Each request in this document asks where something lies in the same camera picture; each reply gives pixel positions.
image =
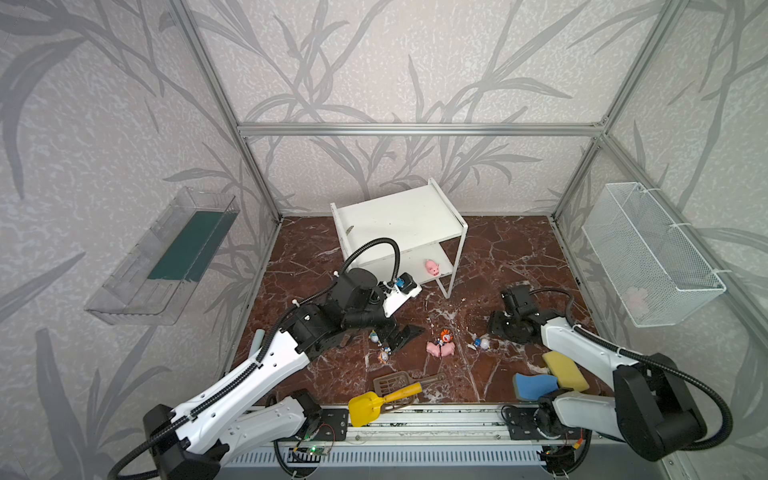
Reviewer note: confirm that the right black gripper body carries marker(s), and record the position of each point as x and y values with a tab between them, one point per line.
501	325

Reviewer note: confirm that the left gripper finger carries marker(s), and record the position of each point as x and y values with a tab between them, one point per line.
411	332
397	344

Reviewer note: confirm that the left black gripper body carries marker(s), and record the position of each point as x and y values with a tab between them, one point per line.
395	333

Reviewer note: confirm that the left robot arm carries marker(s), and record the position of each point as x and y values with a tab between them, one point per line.
195	439

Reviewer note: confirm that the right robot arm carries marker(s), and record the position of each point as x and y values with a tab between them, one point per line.
651	408

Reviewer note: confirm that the white two-tier shelf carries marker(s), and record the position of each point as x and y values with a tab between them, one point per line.
422	221

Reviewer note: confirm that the blue figurine left upper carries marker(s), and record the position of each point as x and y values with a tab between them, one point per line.
374	336

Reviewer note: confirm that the pink pig toy pair lower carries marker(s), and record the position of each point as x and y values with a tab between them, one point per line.
433	349

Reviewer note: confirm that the pink pig toy pair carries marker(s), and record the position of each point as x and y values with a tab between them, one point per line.
447	350
433	349

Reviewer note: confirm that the brown slotted spatula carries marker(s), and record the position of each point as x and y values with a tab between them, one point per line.
390	383

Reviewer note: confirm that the pink pig toy pair upper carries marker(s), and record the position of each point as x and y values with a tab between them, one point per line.
447	350

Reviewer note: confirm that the white blue small figurine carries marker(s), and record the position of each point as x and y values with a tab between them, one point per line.
481	344

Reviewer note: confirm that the blue sponge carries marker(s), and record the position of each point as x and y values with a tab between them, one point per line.
531	388

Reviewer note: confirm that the yellow toy shovel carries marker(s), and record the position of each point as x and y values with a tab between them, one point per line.
366	408

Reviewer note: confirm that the yellow sponge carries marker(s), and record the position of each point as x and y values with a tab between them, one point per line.
566	372

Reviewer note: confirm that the pink toy in basket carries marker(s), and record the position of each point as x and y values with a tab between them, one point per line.
635	300

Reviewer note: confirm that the green circuit board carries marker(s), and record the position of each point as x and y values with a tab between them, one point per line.
310	454

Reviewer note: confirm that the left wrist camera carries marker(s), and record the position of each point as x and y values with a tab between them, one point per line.
403	289

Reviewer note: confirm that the aluminium front rail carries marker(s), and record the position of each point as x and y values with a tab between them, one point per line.
419	424

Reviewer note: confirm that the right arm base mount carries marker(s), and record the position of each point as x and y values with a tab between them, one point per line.
528	422

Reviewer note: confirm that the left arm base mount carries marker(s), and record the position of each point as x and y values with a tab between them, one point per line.
320	423

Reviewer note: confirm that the white wire mesh basket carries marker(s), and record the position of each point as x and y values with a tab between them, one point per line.
640	245

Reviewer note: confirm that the clear plastic wall bin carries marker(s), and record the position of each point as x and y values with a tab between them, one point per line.
155	281

